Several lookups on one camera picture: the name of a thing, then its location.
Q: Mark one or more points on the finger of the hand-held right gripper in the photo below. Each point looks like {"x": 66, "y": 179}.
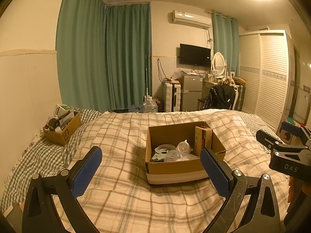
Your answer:
{"x": 267, "y": 139}
{"x": 295, "y": 132}

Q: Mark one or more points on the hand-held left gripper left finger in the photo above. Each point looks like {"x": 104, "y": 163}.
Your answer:
{"x": 86, "y": 172}

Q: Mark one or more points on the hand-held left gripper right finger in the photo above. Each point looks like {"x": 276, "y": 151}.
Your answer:
{"x": 215, "y": 174}

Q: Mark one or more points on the orange and white medicine box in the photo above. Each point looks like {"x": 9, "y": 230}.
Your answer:
{"x": 203, "y": 140}

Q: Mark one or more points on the large cardboard box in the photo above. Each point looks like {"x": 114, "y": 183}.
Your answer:
{"x": 175, "y": 170}

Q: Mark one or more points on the white bear toy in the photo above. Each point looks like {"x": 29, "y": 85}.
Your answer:
{"x": 183, "y": 146}

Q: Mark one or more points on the clear plastic bottle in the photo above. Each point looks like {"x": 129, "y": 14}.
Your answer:
{"x": 173, "y": 155}

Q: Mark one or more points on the white bowl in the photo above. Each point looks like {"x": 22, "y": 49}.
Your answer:
{"x": 164, "y": 147}

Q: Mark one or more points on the light blue plastic clip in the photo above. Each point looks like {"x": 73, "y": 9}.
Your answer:
{"x": 158, "y": 157}

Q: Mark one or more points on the person's right hand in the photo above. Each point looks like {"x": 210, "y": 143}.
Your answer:
{"x": 291, "y": 190}

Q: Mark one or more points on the small cardboard box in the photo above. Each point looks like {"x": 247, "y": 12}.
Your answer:
{"x": 63, "y": 132}

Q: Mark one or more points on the beige plaid blanket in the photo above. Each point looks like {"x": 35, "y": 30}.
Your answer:
{"x": 116, "y": 136}

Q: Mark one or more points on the dark suitcase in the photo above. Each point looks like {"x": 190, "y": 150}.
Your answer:
{"x": 240, "y": 97}

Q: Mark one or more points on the green checkered bed sheet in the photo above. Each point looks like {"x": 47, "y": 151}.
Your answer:
{"x": 34, "y": 155}

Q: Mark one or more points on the black round gadget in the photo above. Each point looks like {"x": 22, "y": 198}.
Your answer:
{"x": 53, "y": 122}

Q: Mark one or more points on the white louvred wardrobe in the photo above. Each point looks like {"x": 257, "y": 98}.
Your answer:
{"x": 264, "y": 77}

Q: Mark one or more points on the black jacket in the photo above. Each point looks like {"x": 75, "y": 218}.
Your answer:
{"x": 220, "y": 97}

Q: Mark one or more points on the green and white carton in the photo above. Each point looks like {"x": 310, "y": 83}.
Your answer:
{"x": 62, "y": 109}

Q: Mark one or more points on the grey mini fridge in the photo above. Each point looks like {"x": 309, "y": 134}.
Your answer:
{"x": 192, "y": 92}

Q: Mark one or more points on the white ribbed suitcase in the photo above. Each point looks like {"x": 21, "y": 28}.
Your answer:
{"x": 171, "y": 97}

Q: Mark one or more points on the white oval vanity mirror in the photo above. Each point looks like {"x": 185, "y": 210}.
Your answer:
{"x": 218, "y": 62}

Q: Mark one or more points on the clear water jug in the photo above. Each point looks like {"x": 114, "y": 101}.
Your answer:
{"x": 150, "y": 105}

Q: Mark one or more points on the light green curtain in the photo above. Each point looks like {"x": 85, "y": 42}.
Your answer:
{"x": 224, "y": 36}

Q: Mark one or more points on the white mop pole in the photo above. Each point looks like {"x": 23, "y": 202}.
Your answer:
{"x": 147, "y": 75}

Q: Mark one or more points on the wide green curtain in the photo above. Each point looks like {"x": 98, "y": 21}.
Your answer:
{"x": 80, "y": 51}

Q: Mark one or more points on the dark green curtain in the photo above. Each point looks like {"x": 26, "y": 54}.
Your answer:
{"x": 128, "y": 55}

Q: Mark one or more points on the white air conditioner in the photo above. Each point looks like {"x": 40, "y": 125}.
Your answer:
{"x": 190, "y": 18}

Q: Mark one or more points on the black wall television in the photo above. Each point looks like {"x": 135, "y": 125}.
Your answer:
{"x": 194, "y": 54}

